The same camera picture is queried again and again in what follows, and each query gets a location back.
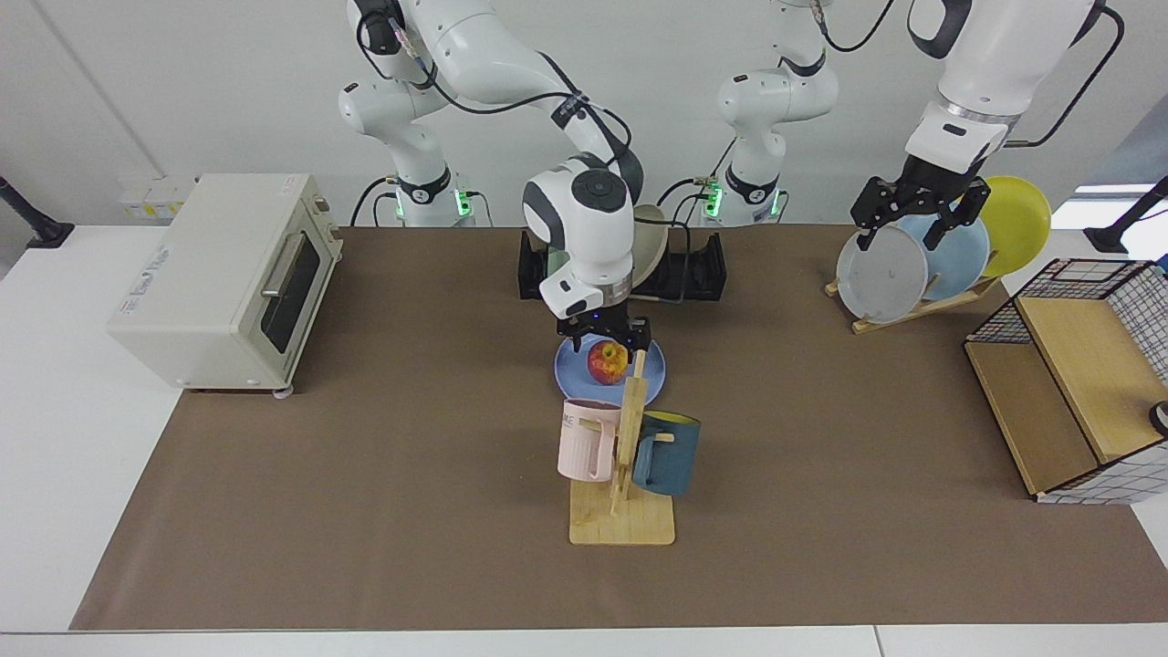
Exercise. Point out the red yellow apple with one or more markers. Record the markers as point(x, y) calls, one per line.
point(605, 363)

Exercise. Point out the light blue plate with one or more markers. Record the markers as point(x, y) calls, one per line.
point(958, 260)

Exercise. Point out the pale grey plate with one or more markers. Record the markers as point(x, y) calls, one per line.
point(881, 274)

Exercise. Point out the green plate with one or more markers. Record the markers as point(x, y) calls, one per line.
point(555, 260)

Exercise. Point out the yellow plate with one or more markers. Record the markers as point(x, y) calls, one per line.
point(1017, 219)

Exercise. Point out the wooden plate rack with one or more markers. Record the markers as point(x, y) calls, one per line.
point(903, 315)

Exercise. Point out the beige plate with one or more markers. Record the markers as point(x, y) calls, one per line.
point(648, 246)

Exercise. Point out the black dish rack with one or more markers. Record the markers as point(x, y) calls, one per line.
point(703, 269)

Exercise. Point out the pink cup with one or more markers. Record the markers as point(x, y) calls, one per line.
point(579, 447)

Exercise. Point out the dark teal cup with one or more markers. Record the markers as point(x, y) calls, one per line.
point(671, 456)

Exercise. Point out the black pole stand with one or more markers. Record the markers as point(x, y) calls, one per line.
point(41, 233)
point(1109, 239)

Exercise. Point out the wooden cup stand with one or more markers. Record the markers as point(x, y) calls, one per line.
point(620, 525)

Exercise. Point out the brown table cloth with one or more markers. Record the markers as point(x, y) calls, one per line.
point(365, 502)

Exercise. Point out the small black round object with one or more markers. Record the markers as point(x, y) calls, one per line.
point(1161, 418)

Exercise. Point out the pale toaster oven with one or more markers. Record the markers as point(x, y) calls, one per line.
point(201, 274)

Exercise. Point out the white wall socket strip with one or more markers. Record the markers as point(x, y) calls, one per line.
point(155, 196)

